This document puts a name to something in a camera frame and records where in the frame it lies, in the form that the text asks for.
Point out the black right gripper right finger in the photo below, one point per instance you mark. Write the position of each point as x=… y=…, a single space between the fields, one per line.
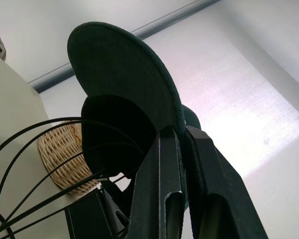
x=214 y=184

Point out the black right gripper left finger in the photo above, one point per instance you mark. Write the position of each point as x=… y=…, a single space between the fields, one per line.
x=149 y=189

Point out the dark green baseball cap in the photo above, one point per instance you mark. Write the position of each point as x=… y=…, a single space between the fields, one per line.
x=119 y=74

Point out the black leather box white stitching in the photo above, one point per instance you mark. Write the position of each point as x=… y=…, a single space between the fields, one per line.
x=86 y=215

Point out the woven wicker basket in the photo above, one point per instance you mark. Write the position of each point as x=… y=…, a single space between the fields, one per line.
x=62 y=159

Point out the grey window blind rail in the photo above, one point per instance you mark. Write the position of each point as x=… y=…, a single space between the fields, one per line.
x=64 y=71

